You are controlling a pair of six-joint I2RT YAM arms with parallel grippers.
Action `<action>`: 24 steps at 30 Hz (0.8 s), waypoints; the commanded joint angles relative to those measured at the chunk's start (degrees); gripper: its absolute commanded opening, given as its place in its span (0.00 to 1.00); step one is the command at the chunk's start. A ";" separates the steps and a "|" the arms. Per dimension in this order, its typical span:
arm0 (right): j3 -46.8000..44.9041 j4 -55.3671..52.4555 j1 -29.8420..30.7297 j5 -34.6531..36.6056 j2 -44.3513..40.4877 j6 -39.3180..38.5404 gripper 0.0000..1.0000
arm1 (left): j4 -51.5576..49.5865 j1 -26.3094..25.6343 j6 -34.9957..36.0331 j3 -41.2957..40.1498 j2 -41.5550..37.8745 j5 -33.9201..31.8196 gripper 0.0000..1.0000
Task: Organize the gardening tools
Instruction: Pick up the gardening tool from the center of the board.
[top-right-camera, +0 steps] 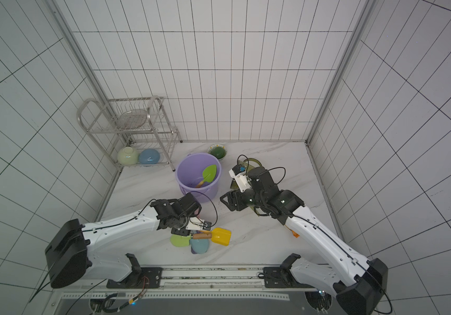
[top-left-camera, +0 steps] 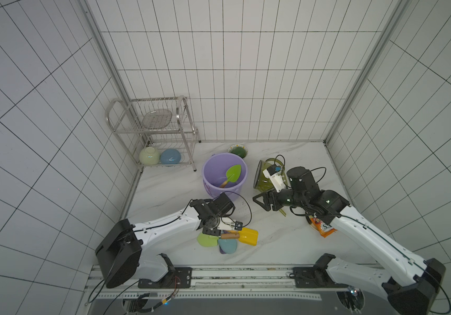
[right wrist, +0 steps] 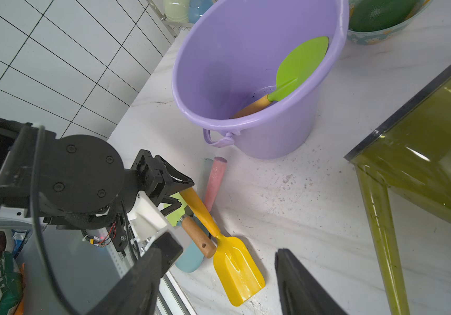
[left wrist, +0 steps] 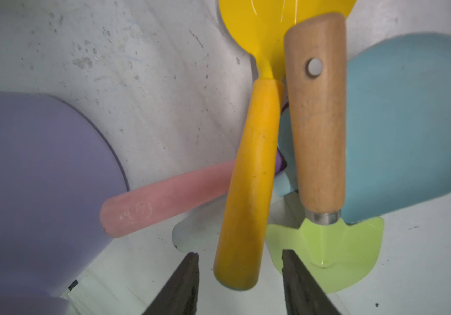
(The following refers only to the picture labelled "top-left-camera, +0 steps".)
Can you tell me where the green trowel wooden handle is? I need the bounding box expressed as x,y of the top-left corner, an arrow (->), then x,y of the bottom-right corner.
197,232 -> 240,248

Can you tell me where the teal plastic shovel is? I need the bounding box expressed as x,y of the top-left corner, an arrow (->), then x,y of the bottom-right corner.
218,238 -> 238,254

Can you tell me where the yellow spade orange handle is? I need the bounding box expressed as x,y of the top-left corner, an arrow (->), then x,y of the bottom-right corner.
238,228 -> 259,246

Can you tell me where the green trowel orange handle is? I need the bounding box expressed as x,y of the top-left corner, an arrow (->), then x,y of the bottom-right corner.
220,164 -> 242,188

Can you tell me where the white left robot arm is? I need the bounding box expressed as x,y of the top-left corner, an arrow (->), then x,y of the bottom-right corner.
95,193 -> 244,289

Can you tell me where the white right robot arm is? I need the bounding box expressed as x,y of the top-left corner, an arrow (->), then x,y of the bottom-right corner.
253,165 -> 446,314

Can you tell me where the green transparent watering can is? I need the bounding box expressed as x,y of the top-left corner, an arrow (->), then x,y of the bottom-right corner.
254,155 -> 288,216

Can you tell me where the orange candy snack bag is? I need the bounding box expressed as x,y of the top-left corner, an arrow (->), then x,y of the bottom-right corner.
307,217 -> 336,238

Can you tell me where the purple plastic bucket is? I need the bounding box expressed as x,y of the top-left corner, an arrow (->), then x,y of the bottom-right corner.
202,153 -> 248,201

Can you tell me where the blue bowl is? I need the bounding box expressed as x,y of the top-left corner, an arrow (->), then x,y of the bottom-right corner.
160,148 -> 182,165

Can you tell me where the pale green bowl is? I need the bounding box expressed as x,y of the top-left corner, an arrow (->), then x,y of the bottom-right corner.
139,146 -> 161,165

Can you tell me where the stainless steel dish rack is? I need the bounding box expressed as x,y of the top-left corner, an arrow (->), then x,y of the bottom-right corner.
105,95 -> 201,171

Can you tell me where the metal strainer dish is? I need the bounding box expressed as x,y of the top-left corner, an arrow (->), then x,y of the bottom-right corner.
141,109 -> 172,130

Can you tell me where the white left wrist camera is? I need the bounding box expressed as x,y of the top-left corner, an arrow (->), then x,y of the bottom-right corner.
217,217 -> 243,231

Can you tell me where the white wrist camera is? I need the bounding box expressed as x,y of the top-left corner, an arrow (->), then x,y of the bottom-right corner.
263,164 -> 286,192
217,217 -> 243,231

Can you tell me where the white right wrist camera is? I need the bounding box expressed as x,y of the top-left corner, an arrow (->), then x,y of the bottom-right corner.
263,164 -> 286,192

